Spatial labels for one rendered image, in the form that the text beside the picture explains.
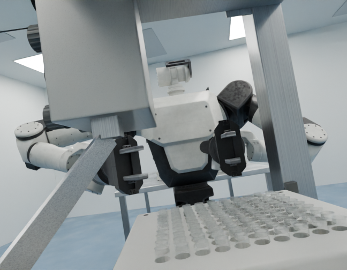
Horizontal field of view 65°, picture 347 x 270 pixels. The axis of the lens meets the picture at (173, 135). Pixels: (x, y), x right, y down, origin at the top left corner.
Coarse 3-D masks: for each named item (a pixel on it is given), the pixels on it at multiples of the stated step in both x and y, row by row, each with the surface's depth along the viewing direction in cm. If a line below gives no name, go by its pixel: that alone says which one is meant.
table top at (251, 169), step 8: (248, 168) 196; (256, 168) 188; (264, 168) 183; (152, 176) 264; (216, 176) 183; (224, 176) 183; (240, 176) 183; (144, 184) 201; (152, 184) 193; (160, 184) 185; (144, 192) 182
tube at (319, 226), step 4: (312, 220) 24; (316, 220) 24; (320, 220) 24; (324, 220) 24; (312, 224) 24; (316, 224) 23; (320, 224) 23; (324, 224) 23; (312, 228) 24; (316, 228) 23; (320, 228) 23; (324, 228) 23; (328, 228) 23; (316, 232) 23; (320, 232) 23; (324, 232) 23; (328, 232) 23
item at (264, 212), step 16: (192, 208) 37; (224, 208) 35; (240, 208) 34; (256, 208) 31; (272, 208) 30; (288, 208) 30; (176, 224) 30; (192, 224) 29; (208, 224) 28; (224, 224) 27; (240, 224) 28; (256, 224) 26; (272, 224) 25; (288, 224) 25; (176, 240) 24; (192, 240) 25
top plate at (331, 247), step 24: (288, 192) 41; (144, 216) 41; (168, 216) 38; (144, 240) 29; (312, 240) 22; (336, 240) 21; (120, 264) 24; (144, 264) 23; (168, 264) 22; (192, 264) 21; (216, 264) 21; (240, 264) 20; (264, 264) 19; (288, 264) 19; (312, 264) 19; (336, 264) 19
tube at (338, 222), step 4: (332, 216) 24; (336, 216) 24; (340, 216) 24; (344, 216) 24; (332, 220) 24; (336, 220) 23; (340, 220) 23; (344, 220) 23; (332, 224) 24; (336, 224) 23; (340, 224) 23; (344, 224) 23; (336, 228) 23; (340, 228) 23; (344, 228) 23
